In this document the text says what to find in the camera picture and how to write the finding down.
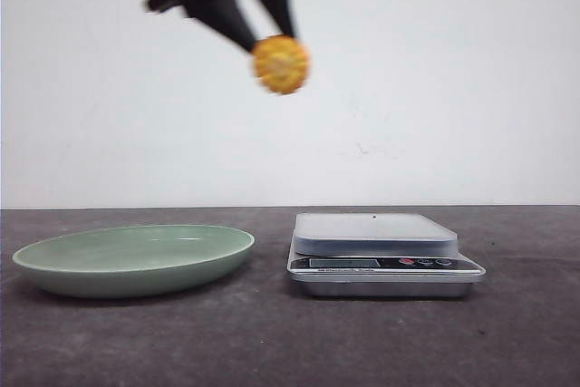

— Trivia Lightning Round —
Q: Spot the yellow corn cob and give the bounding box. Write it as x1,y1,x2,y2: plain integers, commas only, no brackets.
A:
251,34,310,95

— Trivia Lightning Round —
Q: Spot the green shallow plate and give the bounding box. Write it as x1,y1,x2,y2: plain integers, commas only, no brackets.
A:
13,225,255,299

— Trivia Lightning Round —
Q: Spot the silver digital kitchen scale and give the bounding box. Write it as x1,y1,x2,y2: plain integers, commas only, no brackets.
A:
287,212,486,298

